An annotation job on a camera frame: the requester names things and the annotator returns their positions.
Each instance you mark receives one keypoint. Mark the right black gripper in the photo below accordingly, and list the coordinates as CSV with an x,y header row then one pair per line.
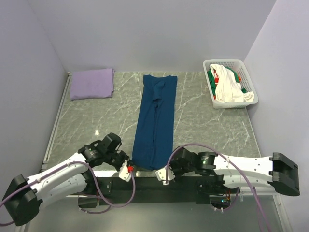
x,y
172,165

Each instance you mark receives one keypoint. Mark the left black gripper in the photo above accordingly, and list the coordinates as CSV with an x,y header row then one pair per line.
x,y
125,156

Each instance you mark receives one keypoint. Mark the blue t shirt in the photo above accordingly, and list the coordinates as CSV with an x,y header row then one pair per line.
x,y
153,143

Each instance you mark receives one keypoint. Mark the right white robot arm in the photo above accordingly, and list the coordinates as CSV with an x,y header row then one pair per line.
x,y
223,172

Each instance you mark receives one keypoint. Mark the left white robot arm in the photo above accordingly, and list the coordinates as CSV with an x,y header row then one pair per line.
x,y
25,196

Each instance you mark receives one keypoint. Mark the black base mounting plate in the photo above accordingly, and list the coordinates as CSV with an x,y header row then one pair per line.
x,y
196,189

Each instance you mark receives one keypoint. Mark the folded purple t shirt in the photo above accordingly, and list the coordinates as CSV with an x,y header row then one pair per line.
x,y
92,84

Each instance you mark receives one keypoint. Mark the white t shirt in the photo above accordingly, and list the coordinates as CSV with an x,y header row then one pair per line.
x,y
228,90

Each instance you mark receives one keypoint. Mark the green t shirt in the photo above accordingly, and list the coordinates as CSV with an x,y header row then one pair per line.
x,y
214,80

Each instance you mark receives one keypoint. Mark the white plastic laundry basket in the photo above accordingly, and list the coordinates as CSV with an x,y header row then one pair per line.
x,y
239,67

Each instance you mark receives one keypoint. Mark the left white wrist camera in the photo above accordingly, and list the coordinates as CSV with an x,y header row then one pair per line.
x,y
125,172

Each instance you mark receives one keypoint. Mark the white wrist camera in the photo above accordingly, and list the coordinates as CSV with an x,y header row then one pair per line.
x,y
165,175
125,172

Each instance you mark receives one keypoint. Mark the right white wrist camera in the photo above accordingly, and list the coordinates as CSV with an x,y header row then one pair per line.
x,y
165,175

